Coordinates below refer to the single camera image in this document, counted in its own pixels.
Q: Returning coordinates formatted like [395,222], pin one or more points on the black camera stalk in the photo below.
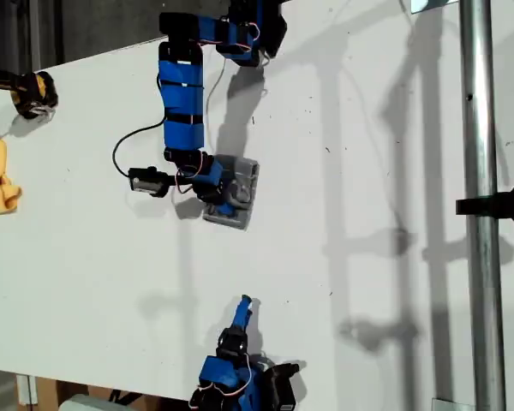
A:
[176,180]

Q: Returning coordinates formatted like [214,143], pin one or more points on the white table leg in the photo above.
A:
[25,389]

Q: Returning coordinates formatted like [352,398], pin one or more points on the black post clamp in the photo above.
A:
[509,203]

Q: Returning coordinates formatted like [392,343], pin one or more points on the white block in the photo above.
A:
[81,404]

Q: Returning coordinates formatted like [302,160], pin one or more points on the steel post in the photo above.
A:
[479,128]

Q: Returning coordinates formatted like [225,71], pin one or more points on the brown cardboard box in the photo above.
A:
[47,394]

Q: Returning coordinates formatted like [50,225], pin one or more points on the yellow black clamp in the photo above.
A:
[34,92]

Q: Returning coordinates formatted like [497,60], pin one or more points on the black camera box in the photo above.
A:
[282,385]
[145,182]

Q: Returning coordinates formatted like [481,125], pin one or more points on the grey striped towel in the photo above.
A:
[248,201]

